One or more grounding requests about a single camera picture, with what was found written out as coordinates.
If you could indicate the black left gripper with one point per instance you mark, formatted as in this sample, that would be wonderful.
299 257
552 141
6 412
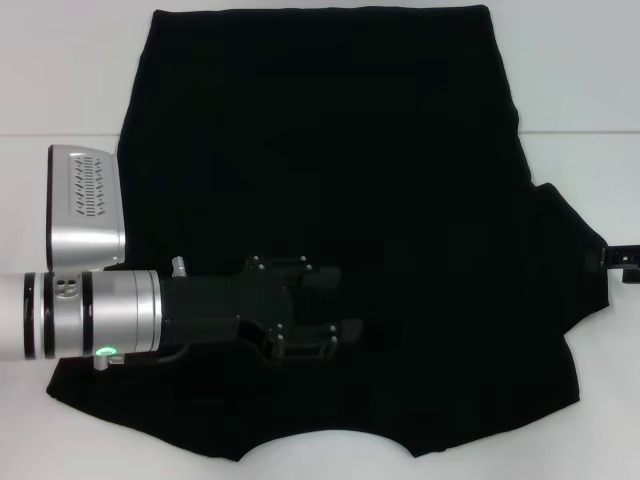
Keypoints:
225 305

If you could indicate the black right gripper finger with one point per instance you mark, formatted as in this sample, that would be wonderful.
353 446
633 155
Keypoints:
625 257

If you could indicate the black shirt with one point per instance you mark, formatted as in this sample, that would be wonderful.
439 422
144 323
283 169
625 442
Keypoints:
350 150

